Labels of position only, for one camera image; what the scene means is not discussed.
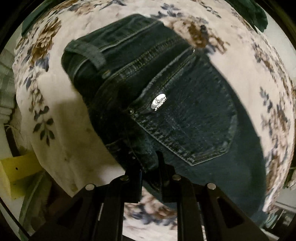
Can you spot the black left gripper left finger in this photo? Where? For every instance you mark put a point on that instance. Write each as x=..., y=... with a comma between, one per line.
x=95, y=212

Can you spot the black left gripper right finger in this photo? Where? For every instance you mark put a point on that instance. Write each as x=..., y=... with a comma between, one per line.
x=204, y=212

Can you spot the dark blue denim jeans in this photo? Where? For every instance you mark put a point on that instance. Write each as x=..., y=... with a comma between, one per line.
x=153, y=98

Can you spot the floral white bed sheet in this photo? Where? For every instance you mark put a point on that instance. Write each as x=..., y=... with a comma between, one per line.
x=57, y=121

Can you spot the grey striped curtain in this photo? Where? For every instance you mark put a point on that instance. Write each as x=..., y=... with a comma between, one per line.
x=7, y=85

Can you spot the dark green blanket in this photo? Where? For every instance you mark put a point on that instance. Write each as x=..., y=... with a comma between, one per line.
x=251, y=12

